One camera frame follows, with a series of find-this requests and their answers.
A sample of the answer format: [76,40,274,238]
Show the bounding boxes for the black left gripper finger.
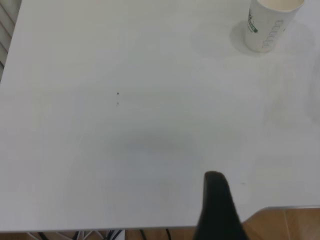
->
[193,170,251,240]

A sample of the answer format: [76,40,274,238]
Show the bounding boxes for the white paper coffee cup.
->
[244,0,306,54]

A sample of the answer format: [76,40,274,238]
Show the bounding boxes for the grey slatted panel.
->
[0,0,23,85]

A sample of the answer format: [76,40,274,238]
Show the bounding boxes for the thin black cable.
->
[138,228,151,240]

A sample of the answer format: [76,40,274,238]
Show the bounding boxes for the white table frame strut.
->
[26,229,126,240]

